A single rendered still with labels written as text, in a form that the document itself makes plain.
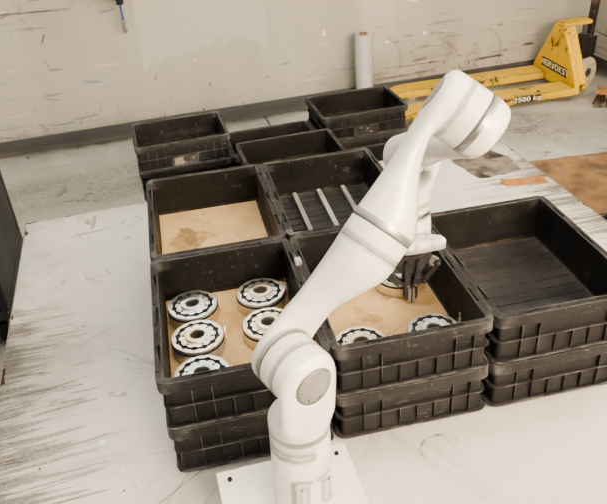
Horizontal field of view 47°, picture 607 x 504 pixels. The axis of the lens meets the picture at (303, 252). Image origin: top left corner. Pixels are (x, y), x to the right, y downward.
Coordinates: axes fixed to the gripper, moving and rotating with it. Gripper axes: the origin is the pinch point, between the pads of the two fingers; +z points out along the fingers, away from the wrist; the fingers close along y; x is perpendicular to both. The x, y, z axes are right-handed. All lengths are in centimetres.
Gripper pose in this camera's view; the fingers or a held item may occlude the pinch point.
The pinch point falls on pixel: (410, 292)
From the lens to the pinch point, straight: 145.4
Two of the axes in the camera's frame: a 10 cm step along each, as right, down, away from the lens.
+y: -9.8, 1.7, -1.4
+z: 0.7, 8.5, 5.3
